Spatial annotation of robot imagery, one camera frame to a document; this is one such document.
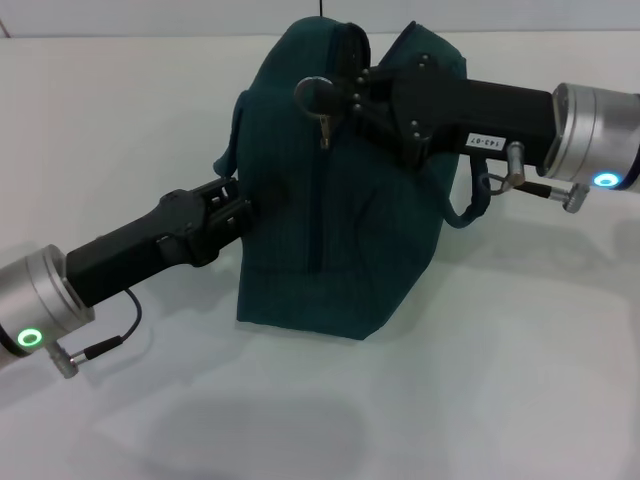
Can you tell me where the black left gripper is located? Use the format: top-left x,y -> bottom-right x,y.
64,177 -> 257,308

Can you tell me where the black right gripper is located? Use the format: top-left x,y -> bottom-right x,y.
294,53 -> 559,169

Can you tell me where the dark teal insulated lunch bag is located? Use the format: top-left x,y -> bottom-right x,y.
214,15 -> 494,341

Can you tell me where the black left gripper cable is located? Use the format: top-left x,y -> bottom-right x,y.
47,287 -> 145,381

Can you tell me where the grey right gripper cable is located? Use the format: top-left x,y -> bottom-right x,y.
474,141 -> 592,215

